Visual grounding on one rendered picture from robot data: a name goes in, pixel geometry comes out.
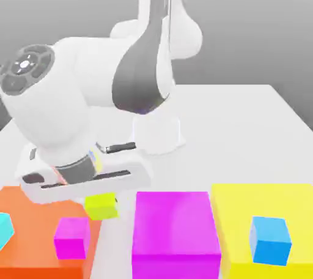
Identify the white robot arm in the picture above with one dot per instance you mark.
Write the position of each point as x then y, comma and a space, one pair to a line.
73, 93

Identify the large yellow box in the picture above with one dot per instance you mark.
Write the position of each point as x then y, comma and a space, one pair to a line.
269, 205

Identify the small cyan cube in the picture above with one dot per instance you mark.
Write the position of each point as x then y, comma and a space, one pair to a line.
4, 228

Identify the large orange box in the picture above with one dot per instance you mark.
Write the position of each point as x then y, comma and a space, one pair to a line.
31, 235

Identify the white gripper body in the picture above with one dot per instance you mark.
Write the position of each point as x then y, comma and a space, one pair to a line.
97, 182

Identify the small yellow-green cube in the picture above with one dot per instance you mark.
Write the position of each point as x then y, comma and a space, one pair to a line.
101, 206

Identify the large magenta box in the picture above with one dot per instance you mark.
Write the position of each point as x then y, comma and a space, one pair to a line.
176, 230

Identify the small magenta cube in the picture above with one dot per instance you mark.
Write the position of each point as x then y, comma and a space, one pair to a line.
71, 238

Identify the small blue cube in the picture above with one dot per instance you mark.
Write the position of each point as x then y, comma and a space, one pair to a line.
270, 241

